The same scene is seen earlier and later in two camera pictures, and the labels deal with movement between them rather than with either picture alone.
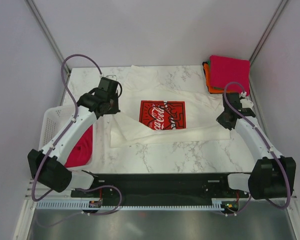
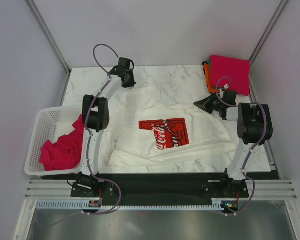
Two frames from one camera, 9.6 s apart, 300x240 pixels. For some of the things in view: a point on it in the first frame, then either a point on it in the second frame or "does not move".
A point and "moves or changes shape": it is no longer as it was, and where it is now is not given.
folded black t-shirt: (203, 63) does not move
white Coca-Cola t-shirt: (159, 104) moves or changes shape
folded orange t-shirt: (214, 90) does not move
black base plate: (160, 187) does not move
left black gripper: (115, 109) → (132, 83)
